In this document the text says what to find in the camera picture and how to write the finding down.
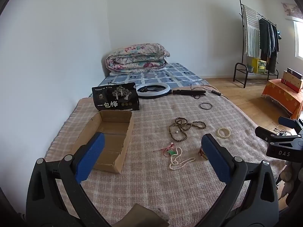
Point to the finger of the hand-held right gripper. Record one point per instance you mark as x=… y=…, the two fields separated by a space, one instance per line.
x=265 y=133
x=287 y=122

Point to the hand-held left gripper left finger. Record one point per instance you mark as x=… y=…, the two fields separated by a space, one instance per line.
x=92 y=156

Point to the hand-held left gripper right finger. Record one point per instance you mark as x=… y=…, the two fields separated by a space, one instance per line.
x=215 y=158

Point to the cardboard box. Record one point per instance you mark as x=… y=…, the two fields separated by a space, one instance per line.
x=113 y=132

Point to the dark flat box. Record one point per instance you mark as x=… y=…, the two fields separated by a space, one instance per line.
x=294 y=73

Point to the black bangle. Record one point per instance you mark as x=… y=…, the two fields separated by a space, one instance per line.
x=200 y=106

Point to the black snack bag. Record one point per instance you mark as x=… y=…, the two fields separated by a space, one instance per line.
x=113 y=99

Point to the yellow box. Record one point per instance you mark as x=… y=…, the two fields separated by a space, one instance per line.
x=258 y=65

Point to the black metal clothes rack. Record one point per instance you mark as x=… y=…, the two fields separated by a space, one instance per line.
x=239 y=72

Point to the pink checked blanket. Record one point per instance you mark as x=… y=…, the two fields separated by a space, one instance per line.
x=153 y=186

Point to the window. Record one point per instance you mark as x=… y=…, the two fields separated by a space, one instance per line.
x=298 y=40

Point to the dark hanging clothes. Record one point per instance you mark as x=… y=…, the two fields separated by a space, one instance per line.
x=267 y=37

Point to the blue patterned bed sheet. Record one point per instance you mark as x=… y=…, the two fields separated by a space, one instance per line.
x=175 y=74

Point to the striped hanging cloth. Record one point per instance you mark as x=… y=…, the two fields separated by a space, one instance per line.
x=252 y=33

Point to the folded floral quilt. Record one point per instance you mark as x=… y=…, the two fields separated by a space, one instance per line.
x=137 y=56

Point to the floral curtain valance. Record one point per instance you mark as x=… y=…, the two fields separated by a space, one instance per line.
x=292 y=10

